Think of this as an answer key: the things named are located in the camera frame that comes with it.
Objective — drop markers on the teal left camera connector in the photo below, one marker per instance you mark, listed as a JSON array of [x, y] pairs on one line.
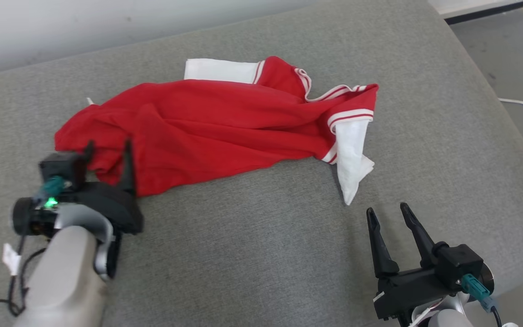
[[52, 186]]

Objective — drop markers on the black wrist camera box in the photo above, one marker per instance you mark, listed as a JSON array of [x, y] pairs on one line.
[[459, 265], [59, 168]]

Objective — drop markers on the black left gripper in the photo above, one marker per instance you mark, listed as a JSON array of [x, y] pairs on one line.
[[116, 209]]

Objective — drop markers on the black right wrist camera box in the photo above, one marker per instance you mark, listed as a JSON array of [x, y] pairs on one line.
[[459, 265]]

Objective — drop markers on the black white wall skirting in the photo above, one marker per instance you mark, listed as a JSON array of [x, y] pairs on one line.
[[479, 10]]

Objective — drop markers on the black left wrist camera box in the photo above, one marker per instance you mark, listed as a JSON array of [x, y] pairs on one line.
[[59, 168]]

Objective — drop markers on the red white Bulls jersey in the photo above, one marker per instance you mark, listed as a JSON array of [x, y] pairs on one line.
[[207, 131]]

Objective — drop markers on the teal camera connector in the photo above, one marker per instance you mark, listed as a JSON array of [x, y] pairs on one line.
[[475, 287], [52, 186]]

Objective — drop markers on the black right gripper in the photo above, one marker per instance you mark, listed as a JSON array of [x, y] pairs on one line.
[[411, 290]]

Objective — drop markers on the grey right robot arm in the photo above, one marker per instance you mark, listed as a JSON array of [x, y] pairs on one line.
[[447, 320]]

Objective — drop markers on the teal right camera connector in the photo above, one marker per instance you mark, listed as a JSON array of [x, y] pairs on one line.
[[475, 287]]

